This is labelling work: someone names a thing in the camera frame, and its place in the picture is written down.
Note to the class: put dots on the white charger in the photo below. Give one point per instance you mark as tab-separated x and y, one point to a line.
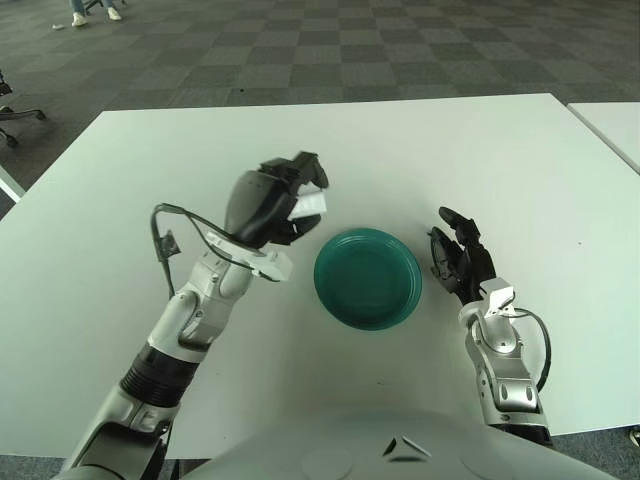
310	202

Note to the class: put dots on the white sneaker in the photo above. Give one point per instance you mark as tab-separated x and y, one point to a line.
79	20
114	14

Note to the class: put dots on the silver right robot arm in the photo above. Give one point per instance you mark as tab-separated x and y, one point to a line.
500	345

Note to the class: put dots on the black chair base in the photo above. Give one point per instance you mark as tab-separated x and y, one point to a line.
95	2

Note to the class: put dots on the green plate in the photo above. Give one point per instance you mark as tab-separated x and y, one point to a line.
370	280

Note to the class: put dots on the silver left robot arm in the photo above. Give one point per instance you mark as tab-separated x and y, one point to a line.
215	290

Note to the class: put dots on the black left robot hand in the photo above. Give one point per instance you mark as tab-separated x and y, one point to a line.
255	205

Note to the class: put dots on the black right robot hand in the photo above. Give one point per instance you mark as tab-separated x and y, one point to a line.
470	265

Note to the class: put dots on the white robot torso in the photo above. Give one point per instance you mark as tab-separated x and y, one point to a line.
325	445

